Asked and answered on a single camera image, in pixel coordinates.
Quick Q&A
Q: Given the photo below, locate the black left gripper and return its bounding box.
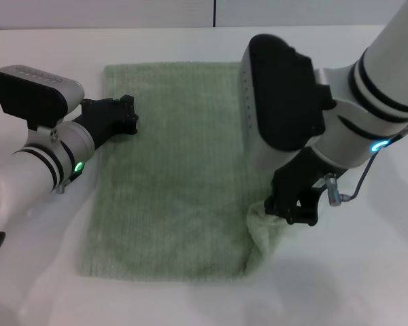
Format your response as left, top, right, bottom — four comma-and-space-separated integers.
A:
71, 94, 139, 149

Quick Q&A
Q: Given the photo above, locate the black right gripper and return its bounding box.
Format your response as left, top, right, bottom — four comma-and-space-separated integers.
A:
263, 145, 341, 227

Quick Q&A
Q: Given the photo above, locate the green terry towel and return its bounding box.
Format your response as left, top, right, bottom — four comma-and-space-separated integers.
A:
75, 60, 290, 281

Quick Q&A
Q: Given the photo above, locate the left arm wrist cable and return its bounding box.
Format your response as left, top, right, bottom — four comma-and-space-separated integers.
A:
55, 168, 83, 195

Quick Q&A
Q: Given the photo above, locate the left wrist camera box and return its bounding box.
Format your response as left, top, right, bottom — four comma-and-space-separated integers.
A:
0, 66, 85, 141

